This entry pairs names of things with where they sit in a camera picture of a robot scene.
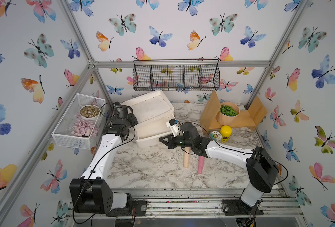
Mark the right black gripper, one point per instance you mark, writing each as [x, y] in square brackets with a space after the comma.
[170, 142]

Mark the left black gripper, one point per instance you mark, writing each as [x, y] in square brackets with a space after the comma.
[132, 116]

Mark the wooden rolling pin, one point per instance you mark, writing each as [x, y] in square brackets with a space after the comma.
[187, 155]

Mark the pink toy microphone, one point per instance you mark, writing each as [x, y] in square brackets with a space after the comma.
[201, 164]

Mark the white top drawer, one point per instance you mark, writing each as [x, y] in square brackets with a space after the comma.
[149, 135]

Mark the white plastic drawer cabinet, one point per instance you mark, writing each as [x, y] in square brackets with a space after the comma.
[150, 108]

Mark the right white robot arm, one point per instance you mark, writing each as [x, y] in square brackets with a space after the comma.
[262, 169]

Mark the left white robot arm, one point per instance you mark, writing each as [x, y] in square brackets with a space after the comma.
[91, 193]

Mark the green label round tin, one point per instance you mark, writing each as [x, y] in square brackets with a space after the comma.
[216, 135]

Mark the white bowl of seeds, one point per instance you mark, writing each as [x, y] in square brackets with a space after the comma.
[89, 112]

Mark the yellow lidded jar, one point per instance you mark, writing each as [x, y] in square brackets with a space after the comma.
[226, 132]

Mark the pink flower petals pile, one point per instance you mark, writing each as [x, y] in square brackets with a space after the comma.
[84, 128]

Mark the peach pot green plant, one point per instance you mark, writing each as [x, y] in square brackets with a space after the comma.
[228, 113]

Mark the wooden shelf stand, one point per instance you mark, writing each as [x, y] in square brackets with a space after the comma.
[213, 118]

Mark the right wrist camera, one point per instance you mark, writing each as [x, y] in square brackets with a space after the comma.
[174, 126]

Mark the white mesh wall basket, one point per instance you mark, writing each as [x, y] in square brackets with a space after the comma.
[62, 133]

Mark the black wire wall basket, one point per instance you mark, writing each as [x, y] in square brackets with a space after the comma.
[182, 75]

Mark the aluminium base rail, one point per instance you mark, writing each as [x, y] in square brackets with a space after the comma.
[208, 203]

